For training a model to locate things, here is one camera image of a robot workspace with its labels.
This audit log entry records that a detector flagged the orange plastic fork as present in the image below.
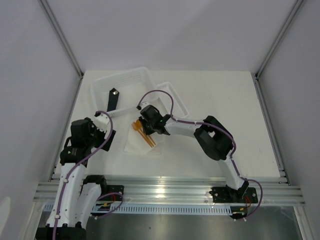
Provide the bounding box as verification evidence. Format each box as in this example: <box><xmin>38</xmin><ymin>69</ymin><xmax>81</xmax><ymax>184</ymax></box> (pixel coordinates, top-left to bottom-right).
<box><xmin>131</xmin><ymin>122</ymin><xmax>154</xmax><ymax>148</ymax></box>

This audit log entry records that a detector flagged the orange plastic spoon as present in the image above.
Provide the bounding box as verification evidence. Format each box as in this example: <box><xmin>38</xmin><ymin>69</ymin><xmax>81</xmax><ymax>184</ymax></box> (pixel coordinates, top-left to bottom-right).
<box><xmin>135</xmin><ymin>119</ymin><xmax>143</xmax><ymax>128</ymax></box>

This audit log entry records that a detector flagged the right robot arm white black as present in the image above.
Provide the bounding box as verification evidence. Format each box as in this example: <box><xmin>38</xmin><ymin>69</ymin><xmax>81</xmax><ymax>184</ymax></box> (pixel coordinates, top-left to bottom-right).
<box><xmin>137</xmin><ymin>104</ymin><xmax>249</xmax><ymax>202</ymax></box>

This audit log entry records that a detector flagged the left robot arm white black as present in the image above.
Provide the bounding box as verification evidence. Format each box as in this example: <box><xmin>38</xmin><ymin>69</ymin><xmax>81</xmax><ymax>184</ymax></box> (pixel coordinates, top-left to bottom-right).
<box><xmin>35</xmin><ymin>111</ymin><xmax>116</xmax><ymax>240</ymax></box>

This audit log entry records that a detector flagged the small white plastic tray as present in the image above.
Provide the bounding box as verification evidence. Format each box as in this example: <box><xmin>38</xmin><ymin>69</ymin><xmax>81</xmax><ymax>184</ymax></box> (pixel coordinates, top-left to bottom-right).
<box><xmin>156</xmin><ymin>82</ymin><xmax>189</xmax><ymax>119</ymax></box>

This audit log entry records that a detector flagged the large white plastic basket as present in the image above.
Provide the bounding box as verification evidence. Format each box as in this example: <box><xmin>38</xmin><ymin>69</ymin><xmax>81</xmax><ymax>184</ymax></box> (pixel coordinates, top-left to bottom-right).
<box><xmin>90</xmin><ymin>67</ymin><xmax>156</xmax><ymax>118</ymax></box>

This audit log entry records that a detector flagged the left side aluminium rail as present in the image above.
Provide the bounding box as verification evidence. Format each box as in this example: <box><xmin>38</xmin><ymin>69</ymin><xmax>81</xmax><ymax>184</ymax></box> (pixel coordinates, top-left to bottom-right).
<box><xmin>47</xmin><ymin>73</ymin><xmax>84</xmax><ymax>182</ymax></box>

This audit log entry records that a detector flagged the aluminium rail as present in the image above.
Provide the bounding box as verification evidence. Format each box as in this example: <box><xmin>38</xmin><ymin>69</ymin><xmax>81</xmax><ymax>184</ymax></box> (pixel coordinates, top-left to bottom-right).
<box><xmin>47</xmin><ymin>73</ymin><xmax>84</xmax><ymax>182</ymax></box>
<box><xmin>33</xmin><ymin>176</ymin><xmax>306</xmax><ymax>207</ymax></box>
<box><xmin>251</xmin><ymin>73</ymin><xmax>292</xmax><ymax>186</ymax></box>

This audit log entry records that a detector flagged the black strap with buckle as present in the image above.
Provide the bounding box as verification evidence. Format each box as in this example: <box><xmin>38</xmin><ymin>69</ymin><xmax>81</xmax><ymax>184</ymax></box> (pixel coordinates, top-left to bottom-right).
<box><xmin>106</xmin><ymin>87</ymin><xmax>120</xmax><ymax>112</ymax></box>

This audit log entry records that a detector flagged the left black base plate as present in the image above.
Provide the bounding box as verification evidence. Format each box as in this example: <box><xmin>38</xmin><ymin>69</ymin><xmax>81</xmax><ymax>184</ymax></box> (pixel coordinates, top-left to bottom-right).
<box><xmin>100</xmin><ymin>185</ymin><xmax>125</xmax><ymax>202</ymax></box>

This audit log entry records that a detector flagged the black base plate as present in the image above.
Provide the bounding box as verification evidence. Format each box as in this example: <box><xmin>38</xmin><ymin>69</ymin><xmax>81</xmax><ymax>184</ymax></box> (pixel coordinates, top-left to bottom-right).
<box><xmin>209</xmin><ymin>186</ymin><xmax>259</xmax><ymax>204</ymax></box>
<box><xmin>100</xmin><ymin>185</ymin><xmax>125</xmax><ymax>202</ymax></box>

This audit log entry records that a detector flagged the aluminium front rail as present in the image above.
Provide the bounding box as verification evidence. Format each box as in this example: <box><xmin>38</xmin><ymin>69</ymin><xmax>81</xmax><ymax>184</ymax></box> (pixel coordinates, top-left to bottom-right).
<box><xmin>33</xmin><ymin>176</ymin><xmax>306</xmax><ymax>207</ymax></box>

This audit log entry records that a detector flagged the white slotted cable duct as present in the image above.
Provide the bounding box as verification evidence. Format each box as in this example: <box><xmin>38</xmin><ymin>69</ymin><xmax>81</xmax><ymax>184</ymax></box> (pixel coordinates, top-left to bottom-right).
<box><xmin>43</xmin><ymin>202</ymin><xmax>235</xmax><ymax>216</ymax></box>

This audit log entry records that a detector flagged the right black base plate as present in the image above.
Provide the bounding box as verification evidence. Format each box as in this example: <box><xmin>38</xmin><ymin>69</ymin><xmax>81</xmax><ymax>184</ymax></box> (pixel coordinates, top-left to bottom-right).
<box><xmin>209</xmin><ymin>186</ymin><xmax>259</xmax><ymax>204</ymax></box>

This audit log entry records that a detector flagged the left aluminium frame post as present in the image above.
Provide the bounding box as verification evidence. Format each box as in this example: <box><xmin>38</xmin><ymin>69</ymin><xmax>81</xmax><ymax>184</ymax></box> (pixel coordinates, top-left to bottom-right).
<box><xmin>37</xmin><ymin>0</ymin><xmax>84</xmax><ymax>79</ymax></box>

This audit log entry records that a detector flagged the aluminium frame post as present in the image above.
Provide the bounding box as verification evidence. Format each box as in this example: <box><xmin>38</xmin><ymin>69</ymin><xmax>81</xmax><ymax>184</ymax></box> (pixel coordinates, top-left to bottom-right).
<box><xmin>37</xmin><ymin>0</ymin><xmax>84</xmax><ymax>79</ymax></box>
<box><xmin>255</xmin><ymin>0</ymin><xmax>307</xmax><ymax>80</ymax></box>

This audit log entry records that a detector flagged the right side aluminium rail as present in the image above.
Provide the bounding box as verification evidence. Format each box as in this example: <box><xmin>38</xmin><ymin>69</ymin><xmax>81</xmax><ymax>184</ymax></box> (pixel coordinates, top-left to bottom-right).
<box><xmin>251</xmin><ymin>73</ymin><xmax>292</xmax><ymax>186</ymax></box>

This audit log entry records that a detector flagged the right aluminium frame post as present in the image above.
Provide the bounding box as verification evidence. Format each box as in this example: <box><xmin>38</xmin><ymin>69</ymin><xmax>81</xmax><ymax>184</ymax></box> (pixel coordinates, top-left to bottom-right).
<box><xmin>255</xmin><ymin>0</ymin><xmax>307</xmax><ymax>80</ymax></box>

